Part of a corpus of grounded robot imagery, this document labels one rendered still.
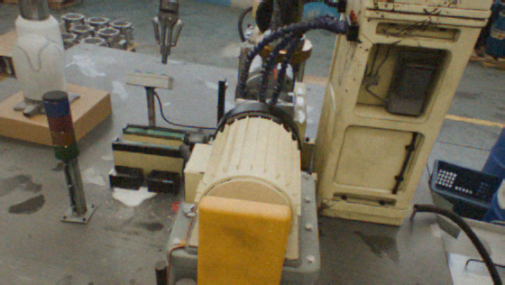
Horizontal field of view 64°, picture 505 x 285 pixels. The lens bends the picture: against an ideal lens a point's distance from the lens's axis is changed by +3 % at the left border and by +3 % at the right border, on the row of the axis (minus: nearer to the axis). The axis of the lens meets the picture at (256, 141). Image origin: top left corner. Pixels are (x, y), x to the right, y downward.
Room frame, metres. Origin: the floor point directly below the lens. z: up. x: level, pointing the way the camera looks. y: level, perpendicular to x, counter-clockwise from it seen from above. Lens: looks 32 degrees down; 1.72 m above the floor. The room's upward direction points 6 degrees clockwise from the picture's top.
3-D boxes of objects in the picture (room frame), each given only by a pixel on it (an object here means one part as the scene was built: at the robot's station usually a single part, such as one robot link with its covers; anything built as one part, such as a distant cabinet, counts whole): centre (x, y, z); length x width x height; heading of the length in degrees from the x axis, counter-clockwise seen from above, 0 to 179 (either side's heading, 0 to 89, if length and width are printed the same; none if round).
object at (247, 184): (0.56, 0.04, 1.16); 0.33 x 0.26 x 0.42; 178
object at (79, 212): (0.91, 0.54, 1.01); 0.08 x 0.08 x 0.42; 88
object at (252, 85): (1.55, -0.02, 1.04); 0.37 x 0.25 x 0.25; 178
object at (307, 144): (1.19, -0.17, 0.97); 0.30 x 0.11 x 0.34; 178
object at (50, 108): (0.91, 0.54, 1.19); 0.06 x 0.06 x 0.04
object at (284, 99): (1.20, -0.05, 1.11); 0.12 x 0.11 x 0.07; 88
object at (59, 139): (0.91, 0.54, 1.10); 0.06 x 0.06 x 0.04
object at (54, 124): (0.91, 0.54, 1.14); 0.06 x 0.06 x 0.04
